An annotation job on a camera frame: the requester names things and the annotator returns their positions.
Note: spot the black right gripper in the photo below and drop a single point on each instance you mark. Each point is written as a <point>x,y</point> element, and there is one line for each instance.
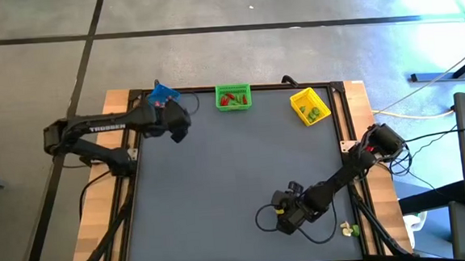
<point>290,212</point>

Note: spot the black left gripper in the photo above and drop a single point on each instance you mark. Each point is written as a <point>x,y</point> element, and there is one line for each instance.
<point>173,118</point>

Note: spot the green toy leaf vegetable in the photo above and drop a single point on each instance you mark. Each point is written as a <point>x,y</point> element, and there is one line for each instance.
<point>303,109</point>
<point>316,111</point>
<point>355,230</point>
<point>311,118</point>

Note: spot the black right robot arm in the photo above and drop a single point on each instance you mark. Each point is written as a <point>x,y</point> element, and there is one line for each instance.
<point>336,181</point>

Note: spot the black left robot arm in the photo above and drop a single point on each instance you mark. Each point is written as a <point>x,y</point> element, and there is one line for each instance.
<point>94,122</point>

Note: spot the blue plastic basket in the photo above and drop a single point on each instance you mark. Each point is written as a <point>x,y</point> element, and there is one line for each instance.
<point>161,92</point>

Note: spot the black table clamp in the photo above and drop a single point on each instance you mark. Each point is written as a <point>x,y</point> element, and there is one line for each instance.
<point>157,83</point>
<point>290,81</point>

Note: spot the beige toy mushroom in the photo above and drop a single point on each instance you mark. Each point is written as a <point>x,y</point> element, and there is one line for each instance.
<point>344,225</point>
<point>347,233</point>

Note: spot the green plastic basket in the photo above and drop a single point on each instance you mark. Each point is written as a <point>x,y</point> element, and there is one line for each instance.
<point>235,107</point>

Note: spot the dark grey table mat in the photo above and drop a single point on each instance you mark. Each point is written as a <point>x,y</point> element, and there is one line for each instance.
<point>215,241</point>

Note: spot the yellow plastic basket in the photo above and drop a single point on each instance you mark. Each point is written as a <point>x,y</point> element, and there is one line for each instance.
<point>301,98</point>

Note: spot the white bin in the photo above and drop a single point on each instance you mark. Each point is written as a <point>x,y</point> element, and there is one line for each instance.
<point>414,226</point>

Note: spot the black desk beam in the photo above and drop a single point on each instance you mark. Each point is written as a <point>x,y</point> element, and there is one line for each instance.
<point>431,199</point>

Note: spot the dark desk leg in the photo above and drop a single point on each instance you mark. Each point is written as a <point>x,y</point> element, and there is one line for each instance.
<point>431,77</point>

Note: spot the black aluminium table frame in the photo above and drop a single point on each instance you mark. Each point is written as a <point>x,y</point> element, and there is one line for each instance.
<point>205,88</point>

